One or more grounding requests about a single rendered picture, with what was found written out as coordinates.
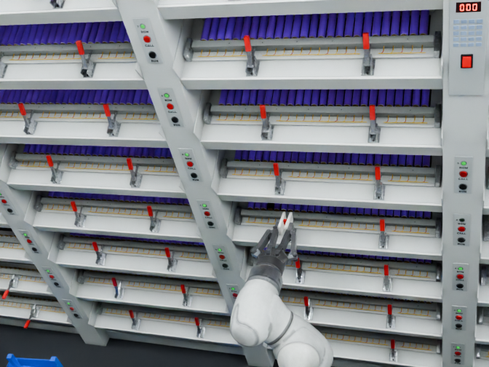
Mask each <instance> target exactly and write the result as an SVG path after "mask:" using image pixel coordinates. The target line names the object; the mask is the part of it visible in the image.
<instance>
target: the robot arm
mask: <svg viewBox="0 0 489 367"><path fill-rule="evenodd" d="M283 219H287V221H286V224H285V225H284V222H283ZM293 228H294V226H293V213H292V212H290V213H289V216H288V218H287V217H286V212H283V213H282V217H281V219H280V221H278V222H276V225H275V226H273V229H272V230H270V229H267V230H266V232H265V233H264V235H263V236H262V238H261V239H260V241H259V242H258V244H257V245H256V246H255V247H254V248H253V249H252V250H251V254H252V258H253V259H255V258H257V259H258V260H257V262H256V265H255V266H254V267H253V268H252V269H251V270H250V273H249V276H248V278H247V281H246V283H245V285H244V288H243V289H242V290H241V291H240V292H239V294H238V296H237V298H236V301H235V303H234V307H233V310H232V313H231V321H230V332H231V335H232V337H233V338H234V340H235V341H236V342H238V343H239V344H241V345H243V346H246V347H254V346H257V345H259V344H261V343H262V342H265V343H266V344H267V345H268V346H270V347H271V348H272V349H273V353H274V356H275V358H276V359H277V362H278V365H279V367H331V365H332V363H333V349H332V347H331V346H330V343H329V342H328V340H326V338H325V337H324V336H323V335H322V334H321V333H320V332H319V331H318V330H317V329H316V328H315V327H314V326H313V325H311V324H310V323H309V322H307V321H306V320H304V319H303V318H302V317H300V316H298V315H296V314H295V313H293V312H292V311H290V310H289V309H288V308H287V307H286V306H285V304H284V303H283V302H282V300H281V299H280V298H279V293H280V290H281V287H282V284H283V280H282V275H283V272H284V270H285V266H286V265H287V264H288V262H289V261H292V260H293V261H294V262H297V261H298V256H297V253H296V247H297V235H296V231H293ZM283 229H284V230H285V234H284V236H283V238H282V241H281V243H280V244H279V245H278V247H277V248H275V247H276V243H277V239H278V236H279V235H282V232H283ZM290 238H291V246H290V250H291V251H290V253H289V256H287V255H286V254H285V250H286V248H287V245H288V243H289V241H290ZM269 240H270V241H269ZM268 242H269V244H268ZM267 244H268V247H267V249H266V250H265V251H263V249H264V248H265V247H266V245H267ZM262 251H263V252H262Z"/></svg>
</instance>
